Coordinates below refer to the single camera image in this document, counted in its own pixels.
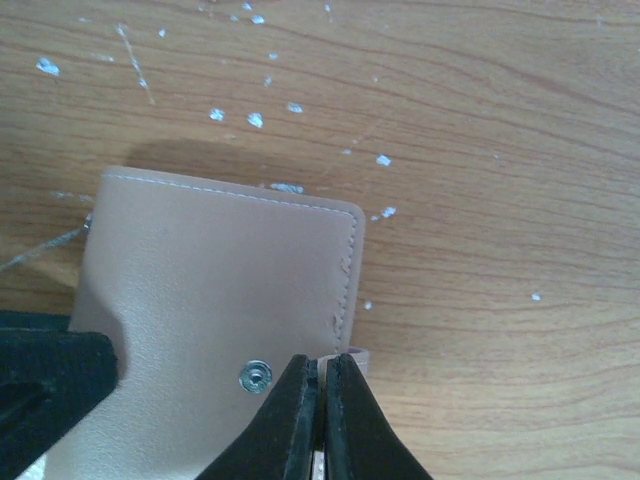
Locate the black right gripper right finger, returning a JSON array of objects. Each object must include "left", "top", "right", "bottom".
[{"left": 324, "top": 354, "right": 431, "bottom": 480}]

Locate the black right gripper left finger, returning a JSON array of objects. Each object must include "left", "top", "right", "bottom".
[{"left": 198, "top": 355, "right": 319, "bottom": 480}]

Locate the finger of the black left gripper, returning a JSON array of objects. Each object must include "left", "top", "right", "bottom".
[{"left": 1, "top": 310, "right": 118, "bottom": 479}]

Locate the pink card holder wallet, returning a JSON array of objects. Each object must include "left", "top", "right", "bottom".
[{"left": 25, "top": 167, "right": 366, "bottom": 479}]

